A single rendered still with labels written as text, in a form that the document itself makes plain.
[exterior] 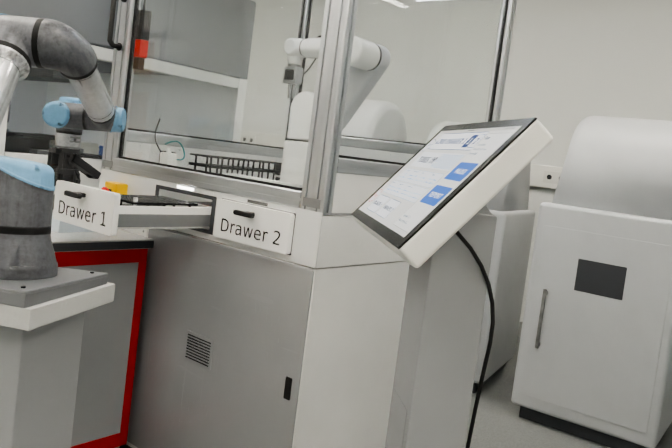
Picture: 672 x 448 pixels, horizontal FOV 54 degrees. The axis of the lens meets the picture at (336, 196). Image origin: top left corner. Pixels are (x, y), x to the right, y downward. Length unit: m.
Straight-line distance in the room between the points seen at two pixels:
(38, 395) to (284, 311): 0.66
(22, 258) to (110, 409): 0.96
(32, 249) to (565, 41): 4.05
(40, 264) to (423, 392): 0.78
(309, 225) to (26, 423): 0.78
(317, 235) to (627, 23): 3.47
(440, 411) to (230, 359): 0.79
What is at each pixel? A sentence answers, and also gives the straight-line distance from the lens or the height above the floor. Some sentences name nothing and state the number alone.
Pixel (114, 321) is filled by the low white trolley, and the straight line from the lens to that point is 2.19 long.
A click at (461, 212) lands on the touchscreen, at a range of 1.09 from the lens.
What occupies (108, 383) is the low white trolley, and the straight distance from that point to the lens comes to 2.25.
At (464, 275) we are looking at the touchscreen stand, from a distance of 1.30.
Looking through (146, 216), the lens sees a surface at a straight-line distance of 1.86.
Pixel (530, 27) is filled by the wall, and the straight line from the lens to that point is 4.98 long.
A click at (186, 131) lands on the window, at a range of 2.14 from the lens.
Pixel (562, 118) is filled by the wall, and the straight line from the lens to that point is 4.81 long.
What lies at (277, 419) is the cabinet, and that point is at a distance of 1.88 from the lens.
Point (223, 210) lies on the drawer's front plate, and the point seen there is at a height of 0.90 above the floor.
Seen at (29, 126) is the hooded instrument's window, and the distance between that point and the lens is 2.73.
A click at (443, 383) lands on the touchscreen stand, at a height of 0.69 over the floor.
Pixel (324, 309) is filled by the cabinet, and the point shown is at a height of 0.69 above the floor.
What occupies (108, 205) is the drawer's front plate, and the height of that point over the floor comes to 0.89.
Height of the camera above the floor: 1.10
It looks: 4 degrees down
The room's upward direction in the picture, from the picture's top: 7 degrees clockwise
